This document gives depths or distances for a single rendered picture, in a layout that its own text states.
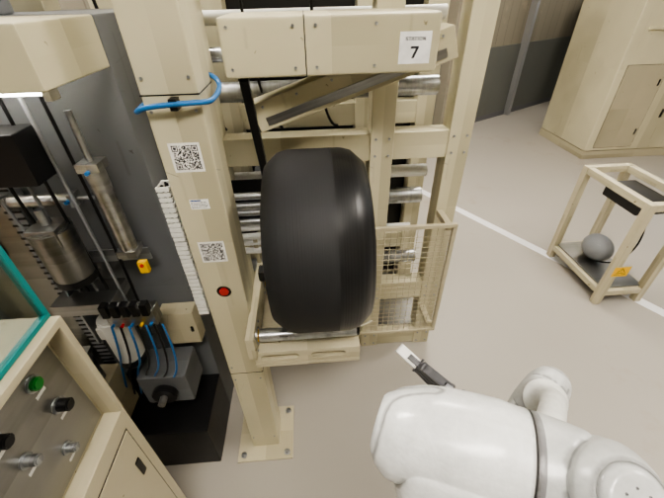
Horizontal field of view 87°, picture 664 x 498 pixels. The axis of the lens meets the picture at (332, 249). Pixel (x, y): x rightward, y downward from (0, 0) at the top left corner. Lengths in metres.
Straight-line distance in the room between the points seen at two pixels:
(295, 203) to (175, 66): 0.39
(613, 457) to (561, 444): 0.05
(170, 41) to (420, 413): 0.82
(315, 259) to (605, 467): 0.62
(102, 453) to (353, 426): 1.24
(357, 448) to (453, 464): 1.53
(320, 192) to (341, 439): 1.43
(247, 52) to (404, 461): 1.02
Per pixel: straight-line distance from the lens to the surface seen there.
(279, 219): 0.87
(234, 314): 1.26
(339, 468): 1.97
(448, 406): 0.51
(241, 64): 1.14
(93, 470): 1.17
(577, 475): 0.51
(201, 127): 0.92
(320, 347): 1.23
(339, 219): 0.86
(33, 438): 1.05
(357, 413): 2.09
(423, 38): 1.16
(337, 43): 1.12
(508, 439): 0.51
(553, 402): 0.95
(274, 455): 2.01
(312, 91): 1.28
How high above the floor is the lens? 1.83
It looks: 36 degrees down
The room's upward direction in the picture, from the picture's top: 1 degrees counter-clockwise
